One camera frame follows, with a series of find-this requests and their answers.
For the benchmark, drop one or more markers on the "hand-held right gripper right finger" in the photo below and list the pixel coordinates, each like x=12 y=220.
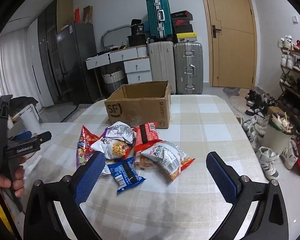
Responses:
x=222 y=177

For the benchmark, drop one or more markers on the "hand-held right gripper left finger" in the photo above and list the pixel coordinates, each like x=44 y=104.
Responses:
x=90 y=177

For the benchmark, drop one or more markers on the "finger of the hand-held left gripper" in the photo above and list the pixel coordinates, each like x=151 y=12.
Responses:
x=43 y=137

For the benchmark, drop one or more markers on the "purple red snack bag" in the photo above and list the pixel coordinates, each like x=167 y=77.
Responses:
x=86 y=142

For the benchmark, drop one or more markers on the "blue cookie packet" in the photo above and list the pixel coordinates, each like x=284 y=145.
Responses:
x=125 y=172

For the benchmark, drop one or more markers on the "white purple noodle snack bag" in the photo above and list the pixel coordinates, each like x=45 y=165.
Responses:
x=117 y=142

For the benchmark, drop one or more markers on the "white red noodle snack bag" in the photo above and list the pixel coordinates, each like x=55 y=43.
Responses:
x=167 y=157

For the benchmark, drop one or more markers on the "red cookie packet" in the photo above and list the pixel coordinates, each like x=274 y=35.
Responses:
x=150 y=135

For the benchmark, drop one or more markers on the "brown cardboard box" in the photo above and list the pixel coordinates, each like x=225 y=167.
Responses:
x=137 y=112

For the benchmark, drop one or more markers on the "person's left hand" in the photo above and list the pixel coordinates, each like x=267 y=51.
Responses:
x=18 y=178

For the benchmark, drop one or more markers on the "white plastic stool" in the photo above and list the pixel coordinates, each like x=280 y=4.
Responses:
x=30 y=122

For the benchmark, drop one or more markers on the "black white patterned rug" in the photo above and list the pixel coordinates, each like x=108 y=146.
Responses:
x=75 y=110

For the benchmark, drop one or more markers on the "white trash bin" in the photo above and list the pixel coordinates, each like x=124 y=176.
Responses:
x=275 y=137

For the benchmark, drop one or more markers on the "white curtain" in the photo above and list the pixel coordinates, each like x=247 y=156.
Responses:
x=10 y=62

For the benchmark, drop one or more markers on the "scattered pile of shoes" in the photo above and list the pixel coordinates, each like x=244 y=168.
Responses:
x=255 y=105

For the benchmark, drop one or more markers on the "irregular grey door mat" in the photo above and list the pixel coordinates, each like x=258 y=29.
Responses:
x=233 y=97

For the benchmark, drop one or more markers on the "grey refrigerator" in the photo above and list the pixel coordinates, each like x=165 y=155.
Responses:
x=75 y=62

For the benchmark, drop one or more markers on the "dark tall cabinet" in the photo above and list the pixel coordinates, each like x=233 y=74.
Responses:
x=50 y=55

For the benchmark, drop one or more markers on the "woven laundry basket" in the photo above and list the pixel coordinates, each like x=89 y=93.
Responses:
x=112 y=78

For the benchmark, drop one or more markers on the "wooden shoe rack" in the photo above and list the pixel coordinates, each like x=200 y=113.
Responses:
x=287 y=86

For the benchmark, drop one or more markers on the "silver suitcase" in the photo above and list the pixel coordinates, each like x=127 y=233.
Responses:
x=188 y=67

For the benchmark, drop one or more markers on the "white drawer cabinet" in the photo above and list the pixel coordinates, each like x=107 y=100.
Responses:
x=137 y=65

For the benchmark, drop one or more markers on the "wooden door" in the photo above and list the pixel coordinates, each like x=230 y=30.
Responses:
x=230 y=55

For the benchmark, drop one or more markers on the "oval mirror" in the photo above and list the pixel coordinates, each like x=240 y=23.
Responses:
x=112 y=33

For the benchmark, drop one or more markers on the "tall cardboard sheet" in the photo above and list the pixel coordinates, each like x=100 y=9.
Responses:
x=65 y=12

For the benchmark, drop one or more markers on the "beige suitcase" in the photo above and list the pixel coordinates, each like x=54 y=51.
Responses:
x=162 y=65

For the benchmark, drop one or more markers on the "small cardboard piece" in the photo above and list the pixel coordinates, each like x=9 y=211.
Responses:
x=87 y=15

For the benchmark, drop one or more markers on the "rows of assorted sneakers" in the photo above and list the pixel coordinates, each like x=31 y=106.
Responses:
x=297 y=65

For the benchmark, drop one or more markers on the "black storage bag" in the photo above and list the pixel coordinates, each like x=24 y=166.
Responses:
x=137 y=40

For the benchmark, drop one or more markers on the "black box white label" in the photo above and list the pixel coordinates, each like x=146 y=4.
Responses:
x=137 y=28

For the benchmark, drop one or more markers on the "yellow black shoe box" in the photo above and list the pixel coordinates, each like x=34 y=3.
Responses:
x=186 y=37

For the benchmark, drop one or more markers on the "red black shoe box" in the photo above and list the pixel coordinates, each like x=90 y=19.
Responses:
x=181 y=21

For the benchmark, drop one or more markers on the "teal suitcase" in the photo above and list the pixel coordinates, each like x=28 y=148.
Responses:
x=157 y=17

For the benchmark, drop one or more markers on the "white light switch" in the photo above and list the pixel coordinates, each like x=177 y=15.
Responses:
x=295 y=19

